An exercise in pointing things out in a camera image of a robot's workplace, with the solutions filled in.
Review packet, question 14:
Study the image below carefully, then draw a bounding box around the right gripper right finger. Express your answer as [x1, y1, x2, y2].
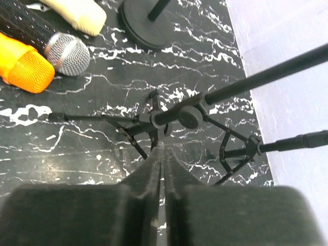
[161, 147, 327, 245]

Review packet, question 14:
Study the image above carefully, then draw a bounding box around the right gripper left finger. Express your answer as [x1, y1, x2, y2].
[1, 147, 163, 245]

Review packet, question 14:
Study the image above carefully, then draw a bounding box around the silver mesh studio microphone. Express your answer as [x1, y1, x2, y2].
[1, 1, 90, 76]

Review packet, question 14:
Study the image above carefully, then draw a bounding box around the orange microphone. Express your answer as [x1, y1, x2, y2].
[1, 34, 55, 94]

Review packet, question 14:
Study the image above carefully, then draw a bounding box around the cream mic round stand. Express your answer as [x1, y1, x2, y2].
[118, 0, 173, 51]

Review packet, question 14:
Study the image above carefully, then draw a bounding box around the cream microphone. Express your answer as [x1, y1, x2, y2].
[40, 0, 107, 36]

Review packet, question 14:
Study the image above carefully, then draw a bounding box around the black tripod mic stand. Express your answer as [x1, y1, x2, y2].
[215, 130, 327, 185]

